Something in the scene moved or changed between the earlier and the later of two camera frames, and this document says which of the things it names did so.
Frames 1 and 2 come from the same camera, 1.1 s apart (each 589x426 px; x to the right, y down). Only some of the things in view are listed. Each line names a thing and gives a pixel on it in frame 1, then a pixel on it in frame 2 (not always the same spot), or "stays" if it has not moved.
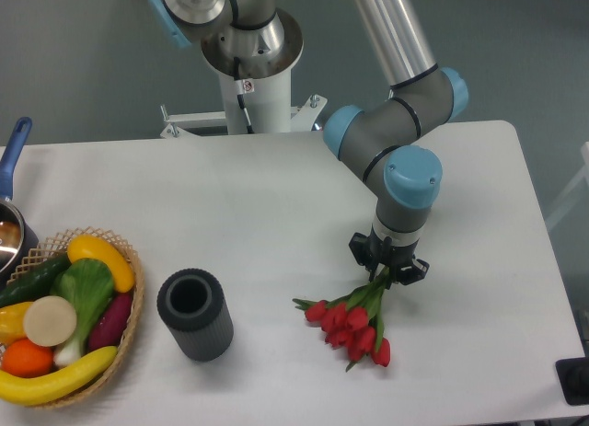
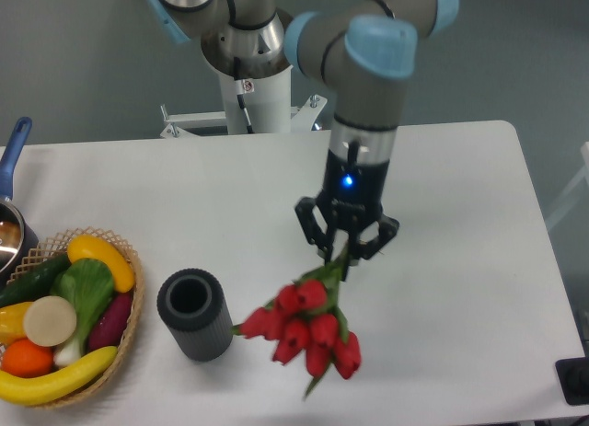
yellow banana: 17,390 stays
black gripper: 386,252 to 351,198
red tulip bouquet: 352,322 to 306,316
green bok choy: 88,284 stays
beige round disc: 50,321 stays
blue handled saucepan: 16,244 stays
